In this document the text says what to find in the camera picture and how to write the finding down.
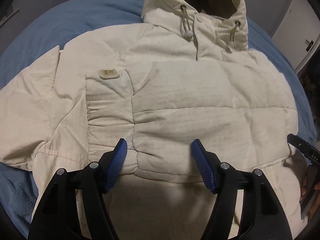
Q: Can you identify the black door handle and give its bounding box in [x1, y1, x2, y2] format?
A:
[305, 40, 314, 52]

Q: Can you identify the wooden window sill shelf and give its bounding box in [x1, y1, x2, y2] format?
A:
[0, 8, 20, 27]

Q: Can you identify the white door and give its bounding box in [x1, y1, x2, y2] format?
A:
[272, 0, 319, 74]

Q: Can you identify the cream hooded puffer jacket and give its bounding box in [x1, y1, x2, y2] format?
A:
[1, 0, 308, 239]

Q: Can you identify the person's right hand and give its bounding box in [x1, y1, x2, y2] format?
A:
[300, 165, 319, 221]

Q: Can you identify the blue fleece bed blanket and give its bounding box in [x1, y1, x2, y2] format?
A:
[1, 0, 317, 238]

